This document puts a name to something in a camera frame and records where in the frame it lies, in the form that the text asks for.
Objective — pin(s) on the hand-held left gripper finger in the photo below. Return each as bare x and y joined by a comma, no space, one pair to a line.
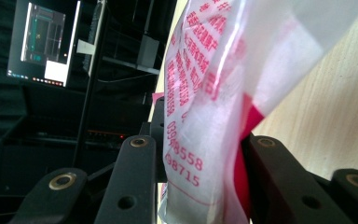
160,140

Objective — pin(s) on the clear plastic bag red print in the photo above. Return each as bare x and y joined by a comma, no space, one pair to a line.
208,130

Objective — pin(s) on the dark device with small lights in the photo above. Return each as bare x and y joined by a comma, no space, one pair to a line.
107,137

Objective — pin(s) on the black metal stand pole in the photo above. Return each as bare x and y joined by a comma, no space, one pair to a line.
88,102

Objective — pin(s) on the grey box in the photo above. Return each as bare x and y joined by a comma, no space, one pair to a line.
148,51

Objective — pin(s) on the white paper label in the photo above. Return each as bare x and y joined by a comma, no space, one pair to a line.
85,47

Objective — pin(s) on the computer monitor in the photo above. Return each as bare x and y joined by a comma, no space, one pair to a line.
43,40

